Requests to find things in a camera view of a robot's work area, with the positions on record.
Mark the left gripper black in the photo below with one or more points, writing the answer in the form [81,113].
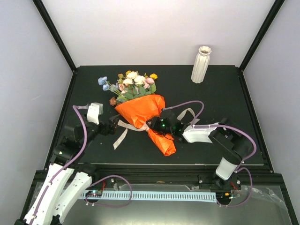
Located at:
[112,128]

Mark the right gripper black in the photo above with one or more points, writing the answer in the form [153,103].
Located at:
[153,125]

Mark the cream ribbon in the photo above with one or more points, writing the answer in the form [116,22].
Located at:
[146,127]

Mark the orange wrapping paper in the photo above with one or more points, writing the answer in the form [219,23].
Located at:
[139,110]

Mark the artificial flower bunch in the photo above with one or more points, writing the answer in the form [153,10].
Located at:
[129,86]

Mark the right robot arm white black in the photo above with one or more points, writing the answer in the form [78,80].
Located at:
[234,145]

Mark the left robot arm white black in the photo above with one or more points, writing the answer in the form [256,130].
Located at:
[64,184]

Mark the white ribbed vase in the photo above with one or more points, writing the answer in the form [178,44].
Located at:
[201,64]

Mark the left circuit board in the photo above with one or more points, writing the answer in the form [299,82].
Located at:
[93,193]

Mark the circuit board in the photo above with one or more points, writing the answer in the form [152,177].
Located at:
[228,195]
[93,193]

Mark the right circuit board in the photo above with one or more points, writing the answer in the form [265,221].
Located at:
[228,195]

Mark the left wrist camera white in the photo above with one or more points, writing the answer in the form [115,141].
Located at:
[94,110]

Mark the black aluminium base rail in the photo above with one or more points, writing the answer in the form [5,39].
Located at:
[199,175]

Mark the light blue cable duct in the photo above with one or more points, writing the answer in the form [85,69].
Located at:
[155,196]

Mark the left black frame post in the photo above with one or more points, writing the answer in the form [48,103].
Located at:
[54,32]

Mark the black frame post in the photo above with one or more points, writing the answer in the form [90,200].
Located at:
[54,32]
[271,15]

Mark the right black frame post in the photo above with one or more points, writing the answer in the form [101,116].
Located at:
[271,15]

